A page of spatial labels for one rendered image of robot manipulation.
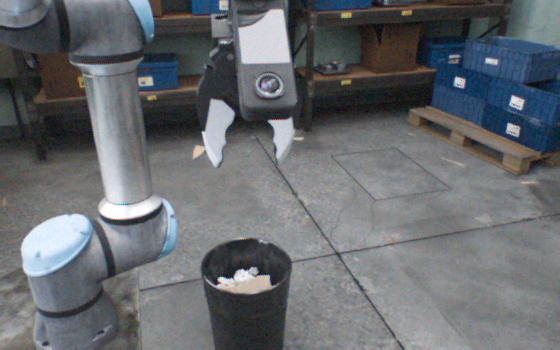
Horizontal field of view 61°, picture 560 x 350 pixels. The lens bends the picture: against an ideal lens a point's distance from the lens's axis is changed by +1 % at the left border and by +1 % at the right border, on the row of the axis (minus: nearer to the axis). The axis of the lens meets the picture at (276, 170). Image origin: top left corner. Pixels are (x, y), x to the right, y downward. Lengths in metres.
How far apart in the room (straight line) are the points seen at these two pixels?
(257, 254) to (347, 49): 3.16
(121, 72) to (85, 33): 0.08
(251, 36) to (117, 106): 0.45
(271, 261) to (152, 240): 1.02
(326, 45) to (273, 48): 4.24
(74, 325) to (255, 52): 0.68
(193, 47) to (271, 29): 3.91
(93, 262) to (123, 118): 0.26
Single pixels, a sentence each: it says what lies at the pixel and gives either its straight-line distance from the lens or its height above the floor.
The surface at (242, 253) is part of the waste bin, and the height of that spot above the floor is 0.36.
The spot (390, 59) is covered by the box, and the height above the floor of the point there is 0.57.
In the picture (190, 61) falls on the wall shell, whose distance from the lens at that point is 4.34.
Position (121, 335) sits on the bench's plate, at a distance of 1.01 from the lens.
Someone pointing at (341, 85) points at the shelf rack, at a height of 0.40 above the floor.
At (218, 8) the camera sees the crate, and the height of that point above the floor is 1.05.
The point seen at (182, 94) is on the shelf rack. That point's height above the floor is 0.43.
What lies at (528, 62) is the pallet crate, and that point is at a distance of 3.84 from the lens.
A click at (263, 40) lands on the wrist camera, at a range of 0.40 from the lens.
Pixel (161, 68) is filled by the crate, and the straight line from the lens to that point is 3.81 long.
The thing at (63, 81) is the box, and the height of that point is 0.58.
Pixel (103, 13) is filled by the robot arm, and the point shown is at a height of 1.39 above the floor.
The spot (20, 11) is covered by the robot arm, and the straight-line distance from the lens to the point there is 0.70.
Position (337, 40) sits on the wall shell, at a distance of 4.67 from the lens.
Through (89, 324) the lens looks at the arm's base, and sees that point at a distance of 0.96.
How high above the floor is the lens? 1.48
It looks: 26 degrees down
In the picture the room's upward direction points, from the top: straight up
